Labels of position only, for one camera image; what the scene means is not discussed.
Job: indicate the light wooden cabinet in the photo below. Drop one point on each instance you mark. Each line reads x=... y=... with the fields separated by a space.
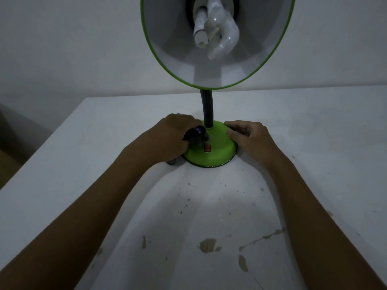
x=15 y=144

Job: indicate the person's left forearm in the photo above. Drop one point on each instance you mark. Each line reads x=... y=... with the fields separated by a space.
x=66 y=220

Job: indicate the person's left hand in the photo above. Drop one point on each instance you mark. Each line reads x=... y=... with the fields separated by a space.
x=163 y=138

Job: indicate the green table lamp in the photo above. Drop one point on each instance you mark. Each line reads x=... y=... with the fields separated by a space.
x=214 y=151

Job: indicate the dark grey cloth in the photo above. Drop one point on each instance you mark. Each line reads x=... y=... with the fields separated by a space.
x=198 y=132

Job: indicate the person's right hand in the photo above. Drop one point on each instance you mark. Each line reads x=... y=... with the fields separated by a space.
x=257 y=141

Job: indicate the white fluorescent light bulb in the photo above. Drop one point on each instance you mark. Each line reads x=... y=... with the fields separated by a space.
x=217 y=27

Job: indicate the person's right forearm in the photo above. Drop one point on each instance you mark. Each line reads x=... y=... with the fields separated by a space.
x=323 y=226

